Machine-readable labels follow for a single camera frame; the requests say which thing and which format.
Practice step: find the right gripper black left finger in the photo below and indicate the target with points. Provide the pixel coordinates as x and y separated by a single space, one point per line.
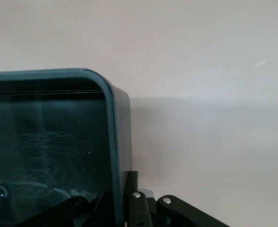
101 212

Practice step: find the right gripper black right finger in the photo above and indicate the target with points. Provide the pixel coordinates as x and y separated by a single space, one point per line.
138 209

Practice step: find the black plastic box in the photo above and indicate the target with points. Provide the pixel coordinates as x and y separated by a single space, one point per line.
46 142

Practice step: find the large table cover sheet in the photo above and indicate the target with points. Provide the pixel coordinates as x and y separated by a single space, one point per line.
200 71

